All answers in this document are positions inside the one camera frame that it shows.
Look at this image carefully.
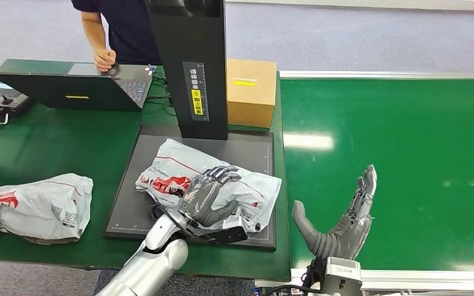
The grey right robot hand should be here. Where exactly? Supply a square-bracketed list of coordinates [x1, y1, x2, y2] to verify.
[291, 164, 378, 261]

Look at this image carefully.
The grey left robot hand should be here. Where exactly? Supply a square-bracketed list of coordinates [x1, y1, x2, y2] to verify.
[178, 165, 243, 228]

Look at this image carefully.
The grey plastic mailer package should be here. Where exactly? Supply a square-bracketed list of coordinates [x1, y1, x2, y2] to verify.
[135, 138, 282, 234]
[0, 173, 94, 250]

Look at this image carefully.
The black inbound scanning machine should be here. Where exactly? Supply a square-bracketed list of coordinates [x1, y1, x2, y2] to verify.
[103, 0, 278, 251]

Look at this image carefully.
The brown cardboard box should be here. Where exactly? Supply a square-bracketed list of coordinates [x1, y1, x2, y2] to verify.
[225, 57, 278, 129]

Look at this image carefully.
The green conveyor belt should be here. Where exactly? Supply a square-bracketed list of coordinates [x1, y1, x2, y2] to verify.
[280, 78, 474, 273]

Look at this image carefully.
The person's right hand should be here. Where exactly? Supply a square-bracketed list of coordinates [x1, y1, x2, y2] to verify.
[93, 48, 118, 73]

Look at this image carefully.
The person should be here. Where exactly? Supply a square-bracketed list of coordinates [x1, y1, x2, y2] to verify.
[71, 0, 162, 67]

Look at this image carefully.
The black laptop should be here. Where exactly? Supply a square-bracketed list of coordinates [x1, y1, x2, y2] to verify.
[0, 62, 155, 112]

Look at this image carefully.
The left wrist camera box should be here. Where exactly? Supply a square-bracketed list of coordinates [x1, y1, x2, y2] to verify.
[186, 215, 249, 247]

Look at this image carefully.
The silver conveyor frame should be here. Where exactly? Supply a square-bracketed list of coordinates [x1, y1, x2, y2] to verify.
[254, 70, 474, 296]

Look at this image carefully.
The black cable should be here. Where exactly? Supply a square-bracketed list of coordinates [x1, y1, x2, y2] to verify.
[149, 67, 178, 118]

